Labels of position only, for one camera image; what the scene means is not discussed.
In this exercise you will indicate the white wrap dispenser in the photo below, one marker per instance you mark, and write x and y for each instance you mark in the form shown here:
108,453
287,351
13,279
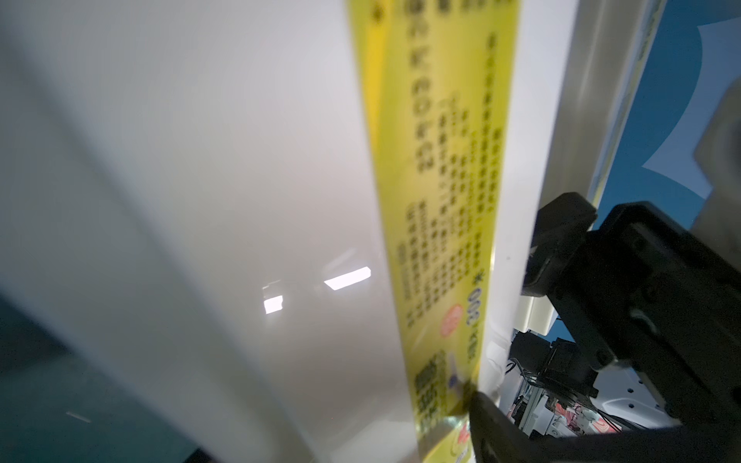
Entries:
297,230

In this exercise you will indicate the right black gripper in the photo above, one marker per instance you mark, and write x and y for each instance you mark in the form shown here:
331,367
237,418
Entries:
653,317

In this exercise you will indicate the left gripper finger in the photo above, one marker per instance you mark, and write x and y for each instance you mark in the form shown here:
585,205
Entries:
496,439

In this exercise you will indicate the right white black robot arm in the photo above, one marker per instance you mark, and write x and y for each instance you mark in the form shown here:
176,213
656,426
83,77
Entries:
718,155

